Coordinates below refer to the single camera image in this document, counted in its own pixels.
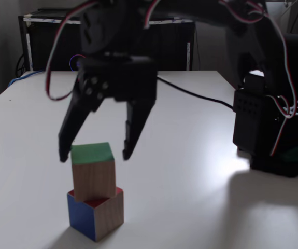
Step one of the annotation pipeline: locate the blue cable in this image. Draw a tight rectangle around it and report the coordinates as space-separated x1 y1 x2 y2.
8 69 45 86

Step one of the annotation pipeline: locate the wooden cube with green face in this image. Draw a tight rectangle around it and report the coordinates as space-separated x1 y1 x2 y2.
70 142 117 202

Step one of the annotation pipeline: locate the cube with black-white marker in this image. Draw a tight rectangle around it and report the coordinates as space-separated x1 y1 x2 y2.
66 186 125 243

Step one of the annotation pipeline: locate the red white black servo cable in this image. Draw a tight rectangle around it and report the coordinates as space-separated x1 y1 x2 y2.
218 0 298 157
44 0 97 101

